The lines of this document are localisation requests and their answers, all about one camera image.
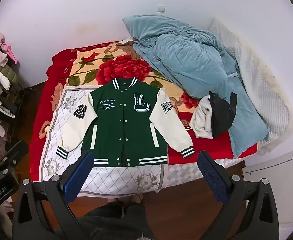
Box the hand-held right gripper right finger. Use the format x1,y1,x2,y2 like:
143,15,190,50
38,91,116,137
197,151,280,240

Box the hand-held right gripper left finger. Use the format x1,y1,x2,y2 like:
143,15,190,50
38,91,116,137
12,150,97,240

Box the green and white varsity jacket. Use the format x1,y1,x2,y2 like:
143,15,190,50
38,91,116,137
57,77,195,168

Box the grey checkered bed sheet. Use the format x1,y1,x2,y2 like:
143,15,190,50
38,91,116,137
165,158,246,189

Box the white diamond-pattern quilt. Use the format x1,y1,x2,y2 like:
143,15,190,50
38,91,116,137
40,85,167,198

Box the white fluffy folded cloth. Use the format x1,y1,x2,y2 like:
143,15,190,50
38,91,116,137
190,95,220,139

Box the white cabinet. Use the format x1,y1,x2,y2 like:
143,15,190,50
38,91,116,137
241,145,293,230

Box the person's legs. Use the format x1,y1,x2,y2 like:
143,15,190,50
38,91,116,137
77,195,157,240

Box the white waffle blanket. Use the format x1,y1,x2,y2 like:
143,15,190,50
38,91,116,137
209,17,293,155

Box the light blue duvet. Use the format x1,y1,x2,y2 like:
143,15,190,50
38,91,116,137
122,14,269,158

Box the red floral blanket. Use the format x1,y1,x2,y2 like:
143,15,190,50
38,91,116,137
29,39,259,183

